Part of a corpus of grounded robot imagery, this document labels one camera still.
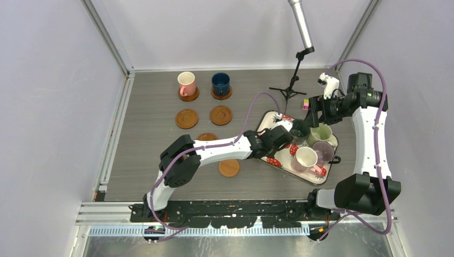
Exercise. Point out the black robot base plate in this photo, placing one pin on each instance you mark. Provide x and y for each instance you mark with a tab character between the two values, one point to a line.
233	214

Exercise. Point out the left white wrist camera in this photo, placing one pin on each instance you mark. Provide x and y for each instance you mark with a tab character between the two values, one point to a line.
282	120

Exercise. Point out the pink yellow green toy block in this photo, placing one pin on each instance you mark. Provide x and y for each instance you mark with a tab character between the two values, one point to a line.
306	104

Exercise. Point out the glossy amber wooden coaster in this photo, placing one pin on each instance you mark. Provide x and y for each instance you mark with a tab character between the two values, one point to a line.
207	137

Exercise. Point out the ridged wooden coaster four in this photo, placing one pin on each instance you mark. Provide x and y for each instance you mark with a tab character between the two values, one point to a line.
221	115

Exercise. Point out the ridged wooden coaster one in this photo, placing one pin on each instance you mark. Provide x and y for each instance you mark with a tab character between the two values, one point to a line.
191	97

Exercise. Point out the silver microphone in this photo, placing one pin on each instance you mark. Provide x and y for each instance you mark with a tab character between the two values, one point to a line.
296	6

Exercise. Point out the light orange coaster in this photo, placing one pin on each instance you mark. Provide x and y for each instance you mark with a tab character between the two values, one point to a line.
229	168

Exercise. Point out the ridged wooden coaster three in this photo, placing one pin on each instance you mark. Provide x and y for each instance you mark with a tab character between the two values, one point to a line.
186	119

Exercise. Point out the white strawberry serving tray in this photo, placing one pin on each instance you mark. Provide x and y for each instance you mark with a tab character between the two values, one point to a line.
282	159

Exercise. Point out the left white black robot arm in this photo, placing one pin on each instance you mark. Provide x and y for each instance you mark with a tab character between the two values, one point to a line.
180	161

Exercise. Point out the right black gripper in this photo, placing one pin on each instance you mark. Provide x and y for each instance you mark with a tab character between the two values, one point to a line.
318	103

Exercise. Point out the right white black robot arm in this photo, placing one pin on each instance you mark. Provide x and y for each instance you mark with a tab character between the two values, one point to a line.
370	189

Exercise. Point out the black tripod microphone stand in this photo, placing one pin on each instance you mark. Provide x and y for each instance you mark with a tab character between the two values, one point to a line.
289	92

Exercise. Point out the pink white red-handled mug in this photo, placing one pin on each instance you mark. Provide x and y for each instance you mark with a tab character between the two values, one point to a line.
304	159

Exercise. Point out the purple mug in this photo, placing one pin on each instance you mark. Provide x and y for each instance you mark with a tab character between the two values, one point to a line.
325	154

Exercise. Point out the dark blue mug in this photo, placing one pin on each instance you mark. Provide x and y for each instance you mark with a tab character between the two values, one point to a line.
221	84

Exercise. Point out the dark green mug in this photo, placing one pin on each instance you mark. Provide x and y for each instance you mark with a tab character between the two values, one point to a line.
300	131

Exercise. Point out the light green mug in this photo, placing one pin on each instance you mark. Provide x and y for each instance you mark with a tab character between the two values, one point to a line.
322	133

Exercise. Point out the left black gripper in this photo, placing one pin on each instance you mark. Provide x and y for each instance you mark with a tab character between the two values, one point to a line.
275	149

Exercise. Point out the ridged wooden coaster two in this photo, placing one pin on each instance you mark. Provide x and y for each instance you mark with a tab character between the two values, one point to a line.
214	95

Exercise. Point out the aluminium front rail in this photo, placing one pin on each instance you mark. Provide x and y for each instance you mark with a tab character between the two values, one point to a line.
111	213

